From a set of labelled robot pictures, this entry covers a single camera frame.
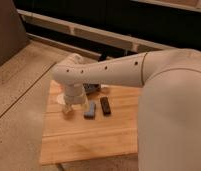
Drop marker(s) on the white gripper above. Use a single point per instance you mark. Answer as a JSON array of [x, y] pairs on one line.
[[74, 95]]

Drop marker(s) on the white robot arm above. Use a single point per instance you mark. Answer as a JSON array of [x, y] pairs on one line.
[[169, 108]]

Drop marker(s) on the white paper cup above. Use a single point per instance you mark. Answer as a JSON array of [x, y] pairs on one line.
[[60, 99]]

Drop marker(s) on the dark blue bowl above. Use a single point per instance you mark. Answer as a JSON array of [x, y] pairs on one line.
[[91, 88]]

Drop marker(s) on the blue rectangular block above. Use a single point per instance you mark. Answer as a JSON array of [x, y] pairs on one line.
[[91, 112]]

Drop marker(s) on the black rectangular block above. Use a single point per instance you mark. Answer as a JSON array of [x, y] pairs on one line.
[[105, 105]]

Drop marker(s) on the wooden board table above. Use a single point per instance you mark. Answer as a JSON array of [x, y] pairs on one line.
[[69, 138]]

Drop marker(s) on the grey cabinet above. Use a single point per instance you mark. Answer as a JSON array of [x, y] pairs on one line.
[[13, 37]]

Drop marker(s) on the white window sill rail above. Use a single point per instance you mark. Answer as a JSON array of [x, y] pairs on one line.
[[90, 33]]

